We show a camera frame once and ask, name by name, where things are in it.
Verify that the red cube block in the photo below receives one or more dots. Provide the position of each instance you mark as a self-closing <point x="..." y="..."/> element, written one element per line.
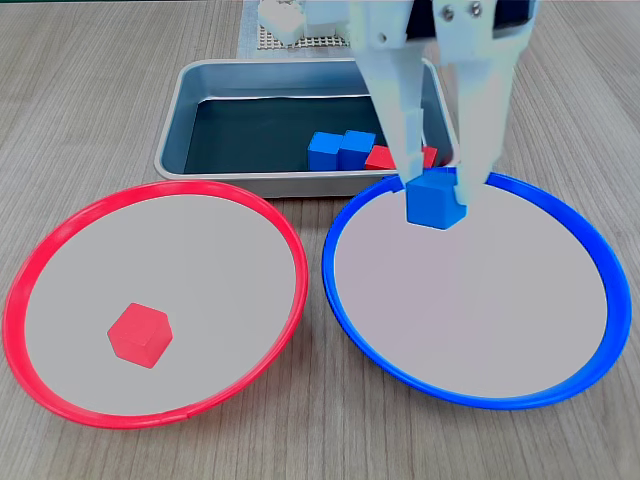
<point x="140" y="336"/>
<point x="430" y="156"/>
<point x="380" y="159"/>

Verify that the blue cube block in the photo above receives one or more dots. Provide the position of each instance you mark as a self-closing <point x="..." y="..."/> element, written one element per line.
<point x="356" y="150"/>
<point x="322" y="152"/>
<point x="430" y="205"/>

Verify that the black tray liner mat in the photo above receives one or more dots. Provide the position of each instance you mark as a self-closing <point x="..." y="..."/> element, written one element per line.
<point x="240" y="140"/>

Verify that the silver metal tray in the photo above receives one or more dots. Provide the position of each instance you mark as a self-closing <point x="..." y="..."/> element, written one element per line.
<point x="225" y="80"/>

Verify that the white grid mesh mat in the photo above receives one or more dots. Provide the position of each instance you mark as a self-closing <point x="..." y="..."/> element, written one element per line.
<point x="320" y="44"/>

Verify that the pale taped base sheet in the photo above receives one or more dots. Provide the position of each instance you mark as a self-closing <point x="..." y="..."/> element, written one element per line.
<point x="247" y="30"/>

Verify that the blue-rimmed white dish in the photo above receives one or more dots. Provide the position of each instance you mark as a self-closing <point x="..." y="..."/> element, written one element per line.
<point x="470" y="310"/>

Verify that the red-rimmed white dish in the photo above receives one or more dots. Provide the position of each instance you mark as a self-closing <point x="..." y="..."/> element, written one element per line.
<point x="200" y="275"/>

